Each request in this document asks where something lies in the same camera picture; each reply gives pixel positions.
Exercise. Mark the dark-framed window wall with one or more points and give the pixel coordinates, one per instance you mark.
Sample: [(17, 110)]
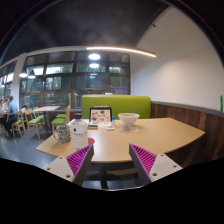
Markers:
[(60, 83)]

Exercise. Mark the long linear ceiling light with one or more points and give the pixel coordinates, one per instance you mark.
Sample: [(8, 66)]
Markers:
[(123, 50)]

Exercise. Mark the person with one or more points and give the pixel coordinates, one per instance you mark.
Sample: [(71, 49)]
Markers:
[(2, 105), (12, 110)]

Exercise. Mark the small blue-capped white bottle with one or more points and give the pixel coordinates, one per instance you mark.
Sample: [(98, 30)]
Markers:
[(113, 120)]

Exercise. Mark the small white flat device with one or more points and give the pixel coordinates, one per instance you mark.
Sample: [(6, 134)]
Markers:
[(110, 127)]

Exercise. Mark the group of green-cushioned wooden chairs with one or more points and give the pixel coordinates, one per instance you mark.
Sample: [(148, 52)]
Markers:
[(35, 121)]

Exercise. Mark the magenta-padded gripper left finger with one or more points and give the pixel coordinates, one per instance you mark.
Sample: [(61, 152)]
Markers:
[(60, 166)]

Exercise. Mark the light wooden dining table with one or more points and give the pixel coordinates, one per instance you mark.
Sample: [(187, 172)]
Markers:
[(46, 108)]

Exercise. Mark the white paper napkin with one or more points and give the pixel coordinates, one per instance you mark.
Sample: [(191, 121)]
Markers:
[(134, 128)]

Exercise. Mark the speckled green white mug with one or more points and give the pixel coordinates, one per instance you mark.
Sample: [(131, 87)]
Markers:
[(63, 133)]

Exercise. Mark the clear black-capped drink bottle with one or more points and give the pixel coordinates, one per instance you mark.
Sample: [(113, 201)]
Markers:
[(79, 133)]

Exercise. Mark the small dark box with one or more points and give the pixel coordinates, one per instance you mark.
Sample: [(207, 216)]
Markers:
[(92, 126)]

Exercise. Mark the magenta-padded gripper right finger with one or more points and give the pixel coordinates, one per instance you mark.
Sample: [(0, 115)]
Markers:
[(163, 166)]

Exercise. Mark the flat round red coaster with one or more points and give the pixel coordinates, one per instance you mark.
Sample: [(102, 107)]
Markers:
[(91, 141)]

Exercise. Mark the white ceramic bowl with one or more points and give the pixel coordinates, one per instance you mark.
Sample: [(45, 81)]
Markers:
[(128, 119)]

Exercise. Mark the reddish paper card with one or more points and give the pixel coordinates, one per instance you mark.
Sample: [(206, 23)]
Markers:
[(124, 129)]

